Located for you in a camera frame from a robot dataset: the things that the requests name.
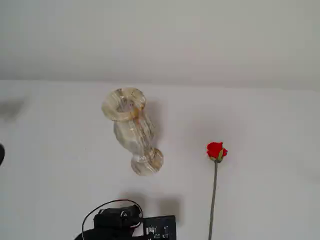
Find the red artificial rose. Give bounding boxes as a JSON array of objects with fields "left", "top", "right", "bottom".
[{"left": 206, "top": 141, "right": 229, "bottom": 240}]

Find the marbled onyx stone vase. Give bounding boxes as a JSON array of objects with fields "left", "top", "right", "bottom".
[{"left": 101, "top": 86, "right": 165, "bottom": 177}]

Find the thin black cable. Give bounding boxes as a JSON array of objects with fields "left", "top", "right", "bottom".
[{"left": 81, "top": 198, "right": 142, "bottom": 240}]

